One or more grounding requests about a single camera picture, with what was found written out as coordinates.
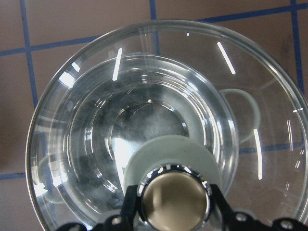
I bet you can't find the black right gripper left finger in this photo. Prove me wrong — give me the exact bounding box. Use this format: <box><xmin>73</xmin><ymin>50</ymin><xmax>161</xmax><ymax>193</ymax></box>
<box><xmin>55</xmin><ymin>184</ymin><xmax>141</xmax><ymax>231</ymax></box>

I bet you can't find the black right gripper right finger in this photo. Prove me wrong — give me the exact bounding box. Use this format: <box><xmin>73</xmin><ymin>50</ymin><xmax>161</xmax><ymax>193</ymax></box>
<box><xmin>210</xmin><ymin>184</ymin><xmax>308</xmax><ymax>231</ymax></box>

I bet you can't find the glass pot lid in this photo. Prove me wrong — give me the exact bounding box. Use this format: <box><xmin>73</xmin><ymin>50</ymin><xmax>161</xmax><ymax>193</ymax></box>
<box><xmin>26</xmin><ymin>20</ymin><xmax>308</xmax><ymax>231</ymax></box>

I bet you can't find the pale green steel pot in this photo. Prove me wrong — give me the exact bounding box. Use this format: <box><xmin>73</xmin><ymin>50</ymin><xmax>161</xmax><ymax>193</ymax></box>
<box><xmin>29</xmin><ymin>53</ymin><xmax>261</xmax><ymax>230</ymax></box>

